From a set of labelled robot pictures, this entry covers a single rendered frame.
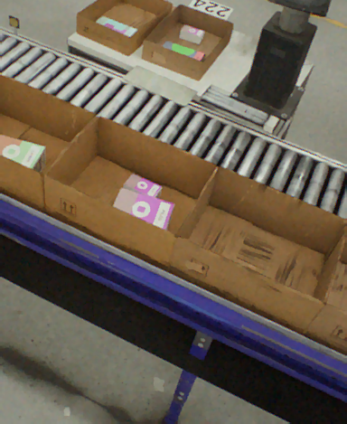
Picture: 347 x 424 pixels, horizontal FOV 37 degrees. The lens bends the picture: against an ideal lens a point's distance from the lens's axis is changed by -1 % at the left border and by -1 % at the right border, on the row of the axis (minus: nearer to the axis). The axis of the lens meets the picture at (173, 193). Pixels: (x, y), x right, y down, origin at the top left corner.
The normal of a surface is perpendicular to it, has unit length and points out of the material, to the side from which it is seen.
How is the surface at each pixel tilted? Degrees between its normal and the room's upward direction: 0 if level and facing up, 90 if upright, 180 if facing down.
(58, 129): 89
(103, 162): 0
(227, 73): 0
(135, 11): 2
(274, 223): 89
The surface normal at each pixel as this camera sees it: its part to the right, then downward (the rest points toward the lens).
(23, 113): -0.41, 0.63
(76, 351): 0.14, -0.66
